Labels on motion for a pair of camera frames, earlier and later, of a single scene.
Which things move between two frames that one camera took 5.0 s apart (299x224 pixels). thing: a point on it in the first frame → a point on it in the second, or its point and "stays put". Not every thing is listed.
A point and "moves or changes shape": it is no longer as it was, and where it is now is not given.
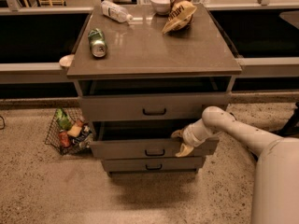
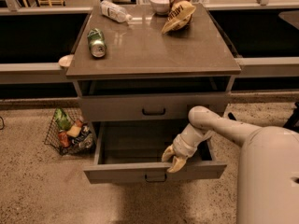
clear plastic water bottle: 115,12 stays put
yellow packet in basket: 75,130 stays put
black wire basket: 69,132 stays put
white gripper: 189,136 → 181,147
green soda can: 98,44 stays put
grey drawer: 144,139 moves or changes shape
